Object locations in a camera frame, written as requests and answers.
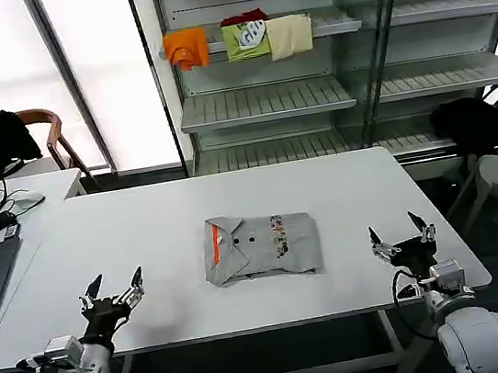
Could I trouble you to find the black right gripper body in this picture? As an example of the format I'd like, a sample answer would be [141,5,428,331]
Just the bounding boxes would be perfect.
[388,233,444,287]

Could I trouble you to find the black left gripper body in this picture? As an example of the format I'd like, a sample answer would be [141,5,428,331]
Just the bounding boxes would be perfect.
[76,294,137,347]

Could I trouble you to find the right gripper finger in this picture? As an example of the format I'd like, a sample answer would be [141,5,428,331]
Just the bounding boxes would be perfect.
[366,221,403,266]
[407,208,439,247]

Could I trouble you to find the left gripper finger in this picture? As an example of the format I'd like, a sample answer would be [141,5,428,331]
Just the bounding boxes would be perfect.
[74,274,108,312]
[109,265,149,309]

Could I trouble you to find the grey printed shirt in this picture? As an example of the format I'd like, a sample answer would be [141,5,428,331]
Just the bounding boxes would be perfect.
[197,202,327,291]

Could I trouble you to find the small white card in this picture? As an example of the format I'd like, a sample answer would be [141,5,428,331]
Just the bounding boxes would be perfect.
[0,222,22,241]

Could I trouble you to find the black power adapter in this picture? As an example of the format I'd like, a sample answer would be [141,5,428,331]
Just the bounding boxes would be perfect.
[0,209,20,232]

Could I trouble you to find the black garment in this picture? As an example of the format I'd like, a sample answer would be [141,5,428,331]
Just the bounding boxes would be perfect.
[424,92,498,172]

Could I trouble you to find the brown wooden chair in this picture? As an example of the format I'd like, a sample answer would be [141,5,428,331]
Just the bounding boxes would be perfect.
[14,100,103,201]

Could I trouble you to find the grey metal shelf with clothes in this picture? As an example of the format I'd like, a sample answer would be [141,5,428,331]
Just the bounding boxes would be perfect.
[124,0,498,206]

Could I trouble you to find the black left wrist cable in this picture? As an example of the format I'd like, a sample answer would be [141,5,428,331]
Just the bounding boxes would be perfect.
[14,356,49,373]

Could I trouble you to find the grey window post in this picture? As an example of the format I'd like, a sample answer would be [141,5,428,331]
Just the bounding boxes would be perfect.
[21,0,119,184]

